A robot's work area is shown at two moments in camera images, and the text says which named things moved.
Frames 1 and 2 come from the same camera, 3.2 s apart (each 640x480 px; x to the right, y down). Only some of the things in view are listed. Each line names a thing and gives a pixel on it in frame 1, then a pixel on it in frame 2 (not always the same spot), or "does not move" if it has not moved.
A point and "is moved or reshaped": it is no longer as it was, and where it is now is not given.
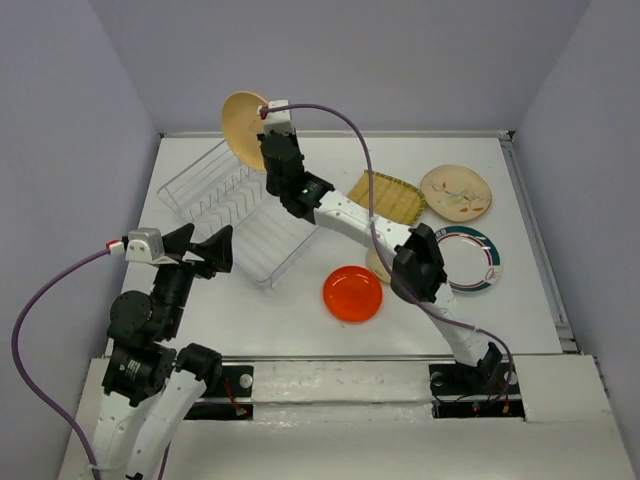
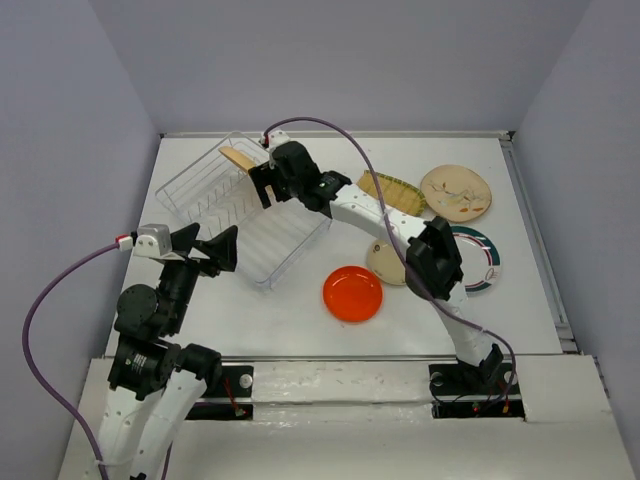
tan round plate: (242, 124) is moved or reshaped
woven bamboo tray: (393, 199) does not move
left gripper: (185, 260) does not move
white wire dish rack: (218, 189) does not move
